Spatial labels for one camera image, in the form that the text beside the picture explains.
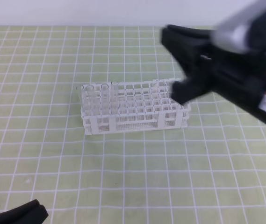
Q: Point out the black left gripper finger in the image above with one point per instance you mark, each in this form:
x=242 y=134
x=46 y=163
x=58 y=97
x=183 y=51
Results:
x=30 y=213

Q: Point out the white plastic test tube rack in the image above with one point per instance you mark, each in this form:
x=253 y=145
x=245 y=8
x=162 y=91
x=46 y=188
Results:
x=138 y=110

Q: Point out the clear test tube far left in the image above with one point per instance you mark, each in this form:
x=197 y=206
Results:
x=79 y=91

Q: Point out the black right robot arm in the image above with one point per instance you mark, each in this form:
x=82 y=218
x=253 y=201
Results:
x=239 y=78

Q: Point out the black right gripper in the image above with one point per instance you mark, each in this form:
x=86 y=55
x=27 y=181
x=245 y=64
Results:
x=239 y=77

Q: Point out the clear glass test tube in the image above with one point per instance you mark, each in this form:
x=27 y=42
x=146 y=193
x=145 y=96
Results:
x=114 y=97

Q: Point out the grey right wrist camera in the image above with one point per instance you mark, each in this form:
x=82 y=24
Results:
x=231 y=34

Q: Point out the clear test tube slot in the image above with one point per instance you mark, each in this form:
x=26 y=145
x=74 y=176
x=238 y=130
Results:
x=105 y=99
x=90 y=99

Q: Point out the green checkered tablecloth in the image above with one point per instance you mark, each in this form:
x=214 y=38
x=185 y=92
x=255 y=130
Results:
x=212 y=172

